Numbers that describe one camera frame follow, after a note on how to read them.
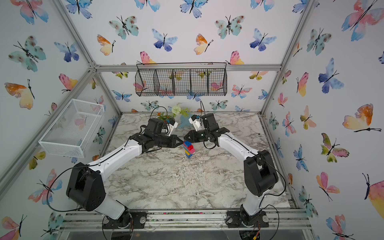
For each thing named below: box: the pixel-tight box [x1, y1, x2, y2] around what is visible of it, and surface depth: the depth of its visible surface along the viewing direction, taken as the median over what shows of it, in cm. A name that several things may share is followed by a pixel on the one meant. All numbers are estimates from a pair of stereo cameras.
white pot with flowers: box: [156, 104, 190, 123], surface depth 100 cm
